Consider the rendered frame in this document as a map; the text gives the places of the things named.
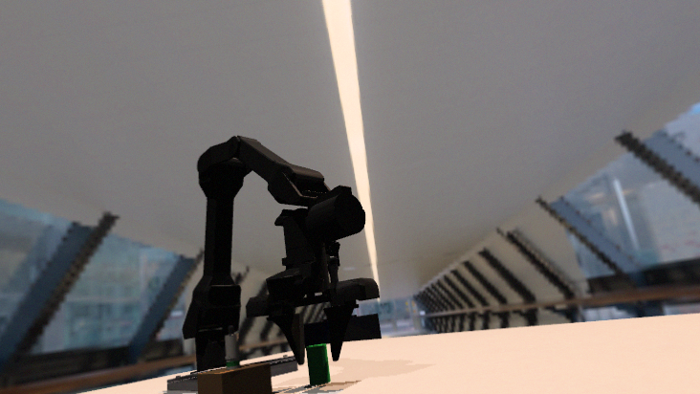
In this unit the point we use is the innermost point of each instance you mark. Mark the brown wooden block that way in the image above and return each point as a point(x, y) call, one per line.
point(248, 379)

